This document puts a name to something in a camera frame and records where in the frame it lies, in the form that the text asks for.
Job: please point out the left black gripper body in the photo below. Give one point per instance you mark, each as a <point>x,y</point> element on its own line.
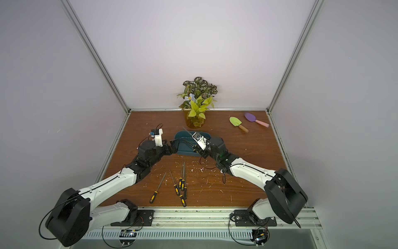
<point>163,151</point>

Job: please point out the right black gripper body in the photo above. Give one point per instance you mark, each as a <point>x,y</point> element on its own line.
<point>197,148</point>

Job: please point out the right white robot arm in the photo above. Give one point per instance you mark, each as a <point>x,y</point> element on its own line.
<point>284,196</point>

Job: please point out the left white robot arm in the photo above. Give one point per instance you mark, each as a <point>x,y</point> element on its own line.
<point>78,211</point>

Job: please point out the teal plastic storage box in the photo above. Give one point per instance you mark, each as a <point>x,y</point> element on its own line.
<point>186,145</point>

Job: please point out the amber glass vase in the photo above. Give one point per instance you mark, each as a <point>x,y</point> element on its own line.
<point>193,122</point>

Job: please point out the artificial plant bouquet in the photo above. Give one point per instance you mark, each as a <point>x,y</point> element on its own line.
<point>198,97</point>

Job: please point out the left circuit board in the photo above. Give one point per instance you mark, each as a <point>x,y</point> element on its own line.
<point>127,237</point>

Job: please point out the circuit board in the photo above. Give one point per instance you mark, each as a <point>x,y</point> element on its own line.
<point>127,237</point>
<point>260,236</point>

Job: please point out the right circuit board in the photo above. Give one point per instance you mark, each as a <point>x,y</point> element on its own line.
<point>260,236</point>

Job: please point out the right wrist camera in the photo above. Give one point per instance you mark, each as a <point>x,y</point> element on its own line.
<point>201,141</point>

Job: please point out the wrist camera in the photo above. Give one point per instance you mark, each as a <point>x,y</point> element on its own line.
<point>201,141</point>
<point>156,134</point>

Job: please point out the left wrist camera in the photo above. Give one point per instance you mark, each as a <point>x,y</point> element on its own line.
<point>156,134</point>

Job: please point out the green trowel wooden handle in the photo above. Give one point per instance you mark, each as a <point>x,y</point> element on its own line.
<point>237,123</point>

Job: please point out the purple trowel pink handle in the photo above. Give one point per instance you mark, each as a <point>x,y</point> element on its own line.
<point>252,118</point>

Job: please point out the long file yellow handle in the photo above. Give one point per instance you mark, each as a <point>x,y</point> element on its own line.
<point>157,189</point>

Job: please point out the aluminium rail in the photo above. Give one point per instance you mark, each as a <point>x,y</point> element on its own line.
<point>194,217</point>

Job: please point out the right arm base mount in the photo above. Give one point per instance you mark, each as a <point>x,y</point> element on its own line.
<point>260,213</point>

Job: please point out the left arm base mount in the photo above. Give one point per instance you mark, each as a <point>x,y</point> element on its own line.
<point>136,216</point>

